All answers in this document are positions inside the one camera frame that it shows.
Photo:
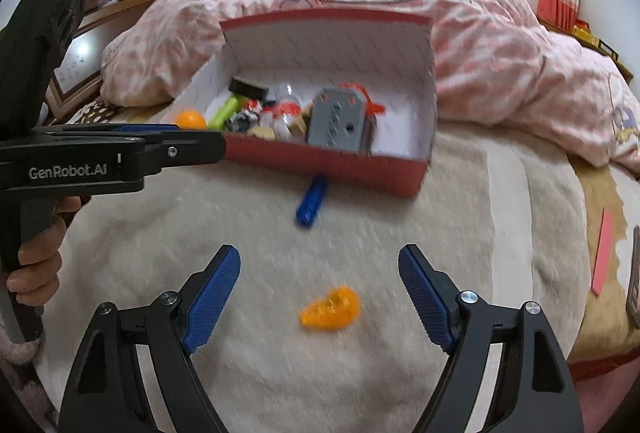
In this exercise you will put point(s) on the black and white toy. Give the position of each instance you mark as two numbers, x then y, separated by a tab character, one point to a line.
245	120

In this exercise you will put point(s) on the pink mattress cover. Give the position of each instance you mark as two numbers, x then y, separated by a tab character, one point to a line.
610	398

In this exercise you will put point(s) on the yellow box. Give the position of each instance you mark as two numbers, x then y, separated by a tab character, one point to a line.
584	33

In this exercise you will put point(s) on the dark grey plastic box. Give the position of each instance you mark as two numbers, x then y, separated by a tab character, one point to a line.
335	123

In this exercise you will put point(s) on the round wooden disc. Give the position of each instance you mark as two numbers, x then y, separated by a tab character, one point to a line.
261	132

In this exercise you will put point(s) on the tan cartoon bed sheet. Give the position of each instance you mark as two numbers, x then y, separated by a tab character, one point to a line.
600	338

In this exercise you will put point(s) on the pink checked quilt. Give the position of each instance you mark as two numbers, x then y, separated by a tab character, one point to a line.
500	63

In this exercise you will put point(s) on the red plastic funnel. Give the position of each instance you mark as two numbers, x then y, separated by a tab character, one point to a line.
367	100

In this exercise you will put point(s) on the black smartphone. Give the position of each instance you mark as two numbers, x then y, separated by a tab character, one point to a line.
635	283

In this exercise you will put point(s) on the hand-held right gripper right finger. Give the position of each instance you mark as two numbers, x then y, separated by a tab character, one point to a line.
425	298

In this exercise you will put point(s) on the black tape roll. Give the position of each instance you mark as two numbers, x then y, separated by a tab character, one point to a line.
247	89

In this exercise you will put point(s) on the brown polka dot pillow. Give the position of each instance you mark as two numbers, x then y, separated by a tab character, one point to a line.
90	113

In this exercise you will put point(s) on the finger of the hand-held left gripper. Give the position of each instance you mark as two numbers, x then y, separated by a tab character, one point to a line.
195	150
145	129

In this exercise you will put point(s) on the beige fleece blanket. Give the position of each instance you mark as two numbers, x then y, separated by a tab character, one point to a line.
325	388

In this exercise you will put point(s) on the clear plastic bottle red label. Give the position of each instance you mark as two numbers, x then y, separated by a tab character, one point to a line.
285	113

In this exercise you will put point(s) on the orange translucent plastic piece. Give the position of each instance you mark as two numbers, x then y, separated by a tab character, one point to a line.
332	310

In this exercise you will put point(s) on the orange ball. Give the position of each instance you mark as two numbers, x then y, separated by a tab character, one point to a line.
190	119

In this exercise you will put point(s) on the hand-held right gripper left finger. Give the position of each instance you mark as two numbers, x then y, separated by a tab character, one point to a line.
212	298

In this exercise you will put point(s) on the person's left hand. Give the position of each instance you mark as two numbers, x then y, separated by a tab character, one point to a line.
40	263

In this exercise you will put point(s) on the red cardboard box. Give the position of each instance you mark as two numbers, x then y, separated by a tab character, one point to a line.
390	173

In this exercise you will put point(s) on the green utility knife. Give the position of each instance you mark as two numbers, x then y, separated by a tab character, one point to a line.
225	113

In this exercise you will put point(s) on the red paper strip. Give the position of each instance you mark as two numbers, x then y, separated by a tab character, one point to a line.
602	253

